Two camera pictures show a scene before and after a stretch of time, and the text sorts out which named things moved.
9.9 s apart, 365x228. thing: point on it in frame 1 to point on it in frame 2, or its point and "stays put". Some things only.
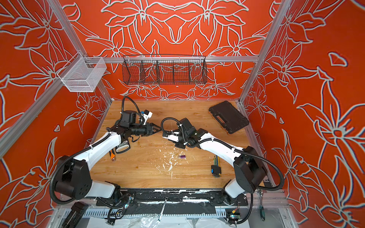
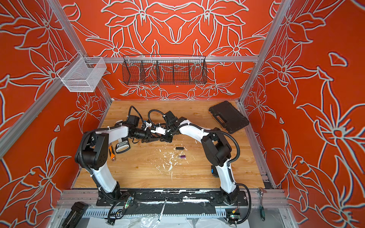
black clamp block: x=75 y=214 stays put
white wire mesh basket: x=82 y=74 stays put
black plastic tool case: x=228 y=116 stays put
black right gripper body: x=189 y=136 to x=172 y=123
